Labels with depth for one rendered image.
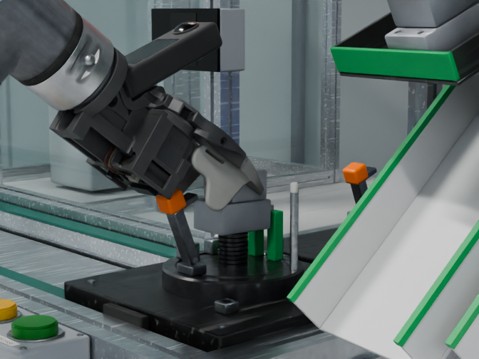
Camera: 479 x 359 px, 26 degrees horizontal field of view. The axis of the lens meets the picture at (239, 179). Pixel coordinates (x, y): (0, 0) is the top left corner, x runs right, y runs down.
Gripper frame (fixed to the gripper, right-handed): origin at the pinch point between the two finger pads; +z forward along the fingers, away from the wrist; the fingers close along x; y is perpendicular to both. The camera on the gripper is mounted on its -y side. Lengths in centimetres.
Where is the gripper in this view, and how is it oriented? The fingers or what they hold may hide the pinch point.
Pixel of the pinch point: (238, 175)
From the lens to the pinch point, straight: 101.4
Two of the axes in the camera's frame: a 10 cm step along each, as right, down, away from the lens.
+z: 6.0, 5.0, 6.2
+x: 6.7, 1.2, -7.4
